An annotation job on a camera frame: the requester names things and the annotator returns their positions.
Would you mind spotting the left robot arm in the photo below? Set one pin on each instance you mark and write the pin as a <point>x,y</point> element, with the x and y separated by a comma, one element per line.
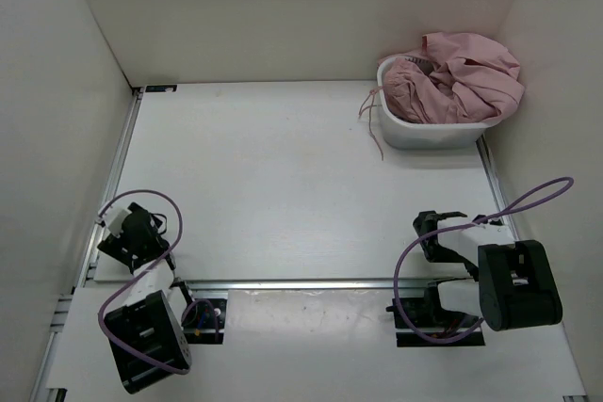
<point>149,318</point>

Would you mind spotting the pink trousers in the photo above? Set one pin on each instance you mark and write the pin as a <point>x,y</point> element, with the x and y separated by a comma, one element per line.
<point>450,78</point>

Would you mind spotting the black label strip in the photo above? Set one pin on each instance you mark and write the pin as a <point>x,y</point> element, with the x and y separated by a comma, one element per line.
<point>161,88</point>

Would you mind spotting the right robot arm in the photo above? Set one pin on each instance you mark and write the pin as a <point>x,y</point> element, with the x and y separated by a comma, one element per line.
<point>510,284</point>

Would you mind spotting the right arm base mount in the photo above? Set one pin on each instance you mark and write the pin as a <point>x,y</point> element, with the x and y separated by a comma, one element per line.
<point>424,322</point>

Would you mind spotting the white plastic basket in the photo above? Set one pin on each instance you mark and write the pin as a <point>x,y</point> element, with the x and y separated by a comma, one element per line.
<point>416,136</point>

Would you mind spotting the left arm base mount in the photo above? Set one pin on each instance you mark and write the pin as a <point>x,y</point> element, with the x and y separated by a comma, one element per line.
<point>204,319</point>

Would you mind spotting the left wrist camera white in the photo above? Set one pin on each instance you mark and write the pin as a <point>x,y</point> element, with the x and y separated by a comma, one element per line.
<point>112,219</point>

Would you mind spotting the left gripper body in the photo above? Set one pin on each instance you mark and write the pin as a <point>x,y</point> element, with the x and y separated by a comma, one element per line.
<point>113,246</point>

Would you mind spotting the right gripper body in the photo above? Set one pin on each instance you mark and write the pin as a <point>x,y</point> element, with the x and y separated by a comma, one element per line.
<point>442,254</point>

